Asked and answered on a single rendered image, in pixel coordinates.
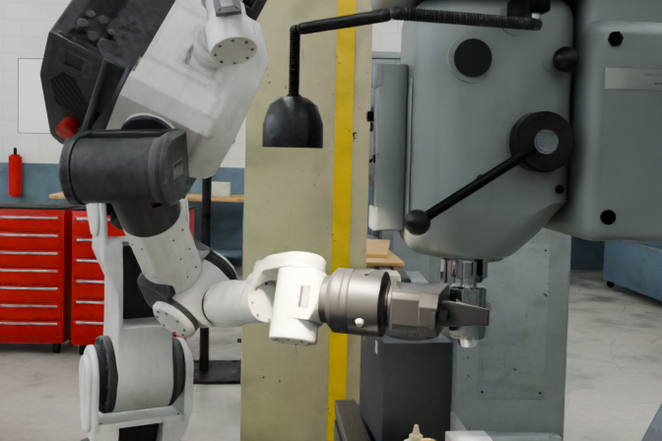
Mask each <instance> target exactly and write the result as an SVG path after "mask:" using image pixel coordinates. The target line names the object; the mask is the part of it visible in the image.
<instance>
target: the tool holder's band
mask: <svg viewBox="0 0 662 441"><path fill-rule="evenodd" d="M450 292H451V293H454V294H459V295H469V296H478V295H485V294H487V287H486V286H485V285H484V284H480V283H478V285H476V286H464V285H460V284H459V283H453V284H451V285H450Z"/></svg>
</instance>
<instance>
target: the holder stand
mask: <svg viewBox="0 0 662 441"><path fill-rule="evenodd" d="M452 352H453V343H452V341H450V340H449V339H448V338H447V337H446V336H444V335H443V334H442V333H440V334H439V335H438V337H428V336H420V335H419V332H410V331H399V330H390V329H389V327H387V329H386V332H385V335H384V336H383V337H382V338H379V337H368V340H367V341H365V340H364V338H363V336H361V374H360V412H361V414H362V416H363V418H364V420H365V422H366V424H367V426H368V428H369V430H370V431H371V433H372V435H373V437H374V439H375V441H404V440H406V439H409V434H411V433H413V429H414V426H415V424H417V425H419V430H420V433H421V434H422V435H423V438H432V439H435V440H436V441H445V431H450V412H451V381H452Z"/></svg>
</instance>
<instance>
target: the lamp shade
mask: <svg viewBox="0 0 662 441"><path fill-rule="evenodd" d="M262 147H269V148H310V149H323V122H322V119H321V115H320V112H319V109H318V106H317V105H316V104H315V103H313V102H312V101H311V100H310V99H308V98H307V97H302V96H301V95H299V94H287V95H286V96H282V97H279V98H278V99H276V100H275V101H274V102H272V103H271V104H269V107H268V110H267V113H266V116H265V118H264V121H263V129H262Z"/></svg>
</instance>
